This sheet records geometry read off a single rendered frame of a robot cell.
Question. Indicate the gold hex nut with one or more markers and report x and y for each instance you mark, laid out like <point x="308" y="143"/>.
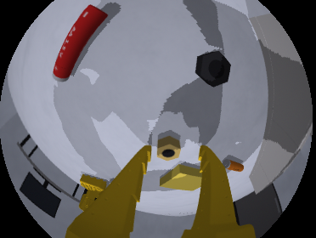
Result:
<point x="168" y="148"/>

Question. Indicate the black hex nut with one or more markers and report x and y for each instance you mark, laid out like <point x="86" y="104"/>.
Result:
<point x="213" y="68"/>

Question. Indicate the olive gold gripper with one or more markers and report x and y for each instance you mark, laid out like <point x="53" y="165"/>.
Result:
<point x="112" y="214"/>

